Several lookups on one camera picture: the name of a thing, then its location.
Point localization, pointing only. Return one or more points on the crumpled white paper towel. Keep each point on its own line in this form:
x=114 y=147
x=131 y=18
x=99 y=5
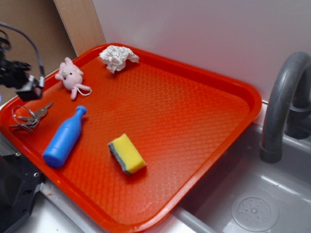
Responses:
x=115 y=57

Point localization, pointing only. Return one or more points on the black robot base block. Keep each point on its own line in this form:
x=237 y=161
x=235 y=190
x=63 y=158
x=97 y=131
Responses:
x=20 y=181

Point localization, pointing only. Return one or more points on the grey plastic sink basin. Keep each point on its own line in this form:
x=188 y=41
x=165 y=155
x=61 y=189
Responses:
x=243 y=194

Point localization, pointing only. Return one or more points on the light wooden board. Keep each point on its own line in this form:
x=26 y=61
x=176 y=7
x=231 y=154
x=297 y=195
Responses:
x=81 y=23

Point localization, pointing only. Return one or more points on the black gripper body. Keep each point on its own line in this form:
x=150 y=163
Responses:
x=13 y=74

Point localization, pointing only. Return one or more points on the blue plastic bottle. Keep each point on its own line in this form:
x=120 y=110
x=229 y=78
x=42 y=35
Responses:
x=64 y=140

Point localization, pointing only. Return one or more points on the yellow sponge with green pad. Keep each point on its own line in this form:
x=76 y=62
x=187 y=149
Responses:
x=126 y=154

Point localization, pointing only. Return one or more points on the silver keys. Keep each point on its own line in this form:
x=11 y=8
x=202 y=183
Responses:
x=28 y=123

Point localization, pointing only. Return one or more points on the orange plastic tray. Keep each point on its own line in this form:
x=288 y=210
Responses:
x=180 y=118

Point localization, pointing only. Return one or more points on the pink plush bunny toy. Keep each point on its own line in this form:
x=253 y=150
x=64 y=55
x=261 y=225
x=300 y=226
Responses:
x=72 y=78

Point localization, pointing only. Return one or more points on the grey curved faucet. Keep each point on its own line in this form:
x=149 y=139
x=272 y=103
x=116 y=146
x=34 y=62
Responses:
x=289 y=107

